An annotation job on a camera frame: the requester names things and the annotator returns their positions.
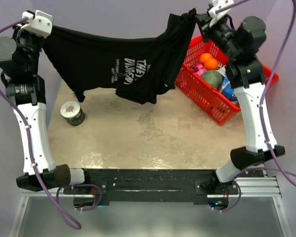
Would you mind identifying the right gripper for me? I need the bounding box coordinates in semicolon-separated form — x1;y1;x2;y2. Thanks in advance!
194;12;241;60

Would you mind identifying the black printed t-shirt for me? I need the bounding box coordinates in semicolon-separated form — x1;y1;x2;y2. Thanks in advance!
43;9;196;104

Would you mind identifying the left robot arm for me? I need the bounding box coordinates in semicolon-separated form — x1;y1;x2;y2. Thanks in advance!
0;24;92;194

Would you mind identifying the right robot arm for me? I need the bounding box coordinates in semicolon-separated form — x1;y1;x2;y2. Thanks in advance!
195;14;285;194

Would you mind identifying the upper orange fruit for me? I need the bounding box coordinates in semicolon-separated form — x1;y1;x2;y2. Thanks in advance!
199;53;212;64

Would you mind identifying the orange fruit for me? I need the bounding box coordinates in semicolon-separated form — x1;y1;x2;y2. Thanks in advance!
199;53;212;64
204;58;218;71

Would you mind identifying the lower orange fruit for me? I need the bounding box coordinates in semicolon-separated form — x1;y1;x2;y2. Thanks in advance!
204;58;218;71

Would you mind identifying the pink be you box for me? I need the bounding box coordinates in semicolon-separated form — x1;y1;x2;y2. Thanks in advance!
192;62;207;76

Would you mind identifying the green netted melon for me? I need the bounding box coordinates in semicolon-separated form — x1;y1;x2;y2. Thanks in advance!
200;70;223;90

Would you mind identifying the blue plastic package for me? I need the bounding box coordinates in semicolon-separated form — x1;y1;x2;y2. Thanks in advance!
219;75;238;106

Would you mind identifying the dark cup white lid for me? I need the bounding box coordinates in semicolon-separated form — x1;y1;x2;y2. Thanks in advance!
60;101;86;126

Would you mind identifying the red plastic shopping basket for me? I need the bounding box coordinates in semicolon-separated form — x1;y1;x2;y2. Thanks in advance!
175;36;279;126

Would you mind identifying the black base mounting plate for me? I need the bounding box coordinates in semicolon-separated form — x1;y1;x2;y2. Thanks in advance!
33;169;265;207

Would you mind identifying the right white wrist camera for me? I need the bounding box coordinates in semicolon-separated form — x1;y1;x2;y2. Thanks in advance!
207;0;234;24

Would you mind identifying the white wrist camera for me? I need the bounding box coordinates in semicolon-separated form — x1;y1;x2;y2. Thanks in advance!
21;10;54;39
207;0;234;24

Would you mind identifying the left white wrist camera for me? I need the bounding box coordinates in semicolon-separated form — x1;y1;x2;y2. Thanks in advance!
21;10;54;39

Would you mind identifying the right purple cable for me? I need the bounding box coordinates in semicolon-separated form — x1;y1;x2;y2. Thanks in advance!
212;0;296;213

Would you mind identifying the purple cable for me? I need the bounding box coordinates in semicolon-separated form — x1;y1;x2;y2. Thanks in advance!
212;0;296;213
0;14;82;230

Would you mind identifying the aluminium rail frame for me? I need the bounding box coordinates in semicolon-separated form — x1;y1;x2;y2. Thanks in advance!
10;164;292;237

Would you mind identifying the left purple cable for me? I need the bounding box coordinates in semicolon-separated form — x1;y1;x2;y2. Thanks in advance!
0;14;82;230

